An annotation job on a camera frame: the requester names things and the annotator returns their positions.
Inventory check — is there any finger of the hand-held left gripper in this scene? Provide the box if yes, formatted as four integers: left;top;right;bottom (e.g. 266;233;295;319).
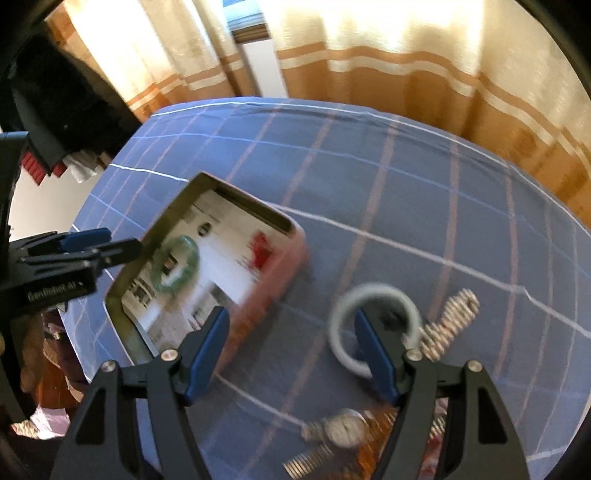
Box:
54;228;112;253
21;237;143;278

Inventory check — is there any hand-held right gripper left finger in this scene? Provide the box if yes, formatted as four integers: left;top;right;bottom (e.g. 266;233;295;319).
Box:
50;306;230;480

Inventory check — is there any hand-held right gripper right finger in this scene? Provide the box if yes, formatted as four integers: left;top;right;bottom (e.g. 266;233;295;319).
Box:
353;307;532;480

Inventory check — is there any white jade bangle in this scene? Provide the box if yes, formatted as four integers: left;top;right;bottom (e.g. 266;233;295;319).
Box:
328;282;423;377

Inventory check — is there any pink tin box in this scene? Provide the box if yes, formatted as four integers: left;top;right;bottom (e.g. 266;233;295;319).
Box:
104;172;308;374

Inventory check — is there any green jade bangle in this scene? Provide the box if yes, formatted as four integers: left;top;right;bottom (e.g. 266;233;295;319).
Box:
150;234;200;294

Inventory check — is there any silver wristwatch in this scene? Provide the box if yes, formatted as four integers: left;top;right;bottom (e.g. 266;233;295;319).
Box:
301;408;375;448

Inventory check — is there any red cloth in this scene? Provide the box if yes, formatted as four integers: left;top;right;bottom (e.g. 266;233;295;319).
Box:
21;148;68;186

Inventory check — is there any black hanging garment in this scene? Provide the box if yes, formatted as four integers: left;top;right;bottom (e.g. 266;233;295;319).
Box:
9;23;141;158

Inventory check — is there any blue plaid tablecloth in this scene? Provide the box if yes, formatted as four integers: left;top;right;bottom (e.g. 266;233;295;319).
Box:
60;96;591;480

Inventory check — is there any narrow cream and orange curtain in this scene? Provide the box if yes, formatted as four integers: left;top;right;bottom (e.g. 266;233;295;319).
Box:
46;0;259;123

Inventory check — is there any wide cream and orange curtain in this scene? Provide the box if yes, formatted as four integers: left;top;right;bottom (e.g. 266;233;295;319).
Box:
261;0;591;217

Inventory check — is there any brown bead bracelet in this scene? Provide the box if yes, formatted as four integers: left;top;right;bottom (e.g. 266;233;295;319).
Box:
365;408;400;446

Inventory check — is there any silver bead bracelet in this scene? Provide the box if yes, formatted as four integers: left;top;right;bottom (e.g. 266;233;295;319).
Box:
404;288;481;363

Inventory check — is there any silver stretch bracelet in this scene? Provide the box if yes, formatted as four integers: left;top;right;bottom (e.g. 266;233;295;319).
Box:
283;449;335;480

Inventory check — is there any window frame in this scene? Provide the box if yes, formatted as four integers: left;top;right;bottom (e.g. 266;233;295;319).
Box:
221;0;271;44

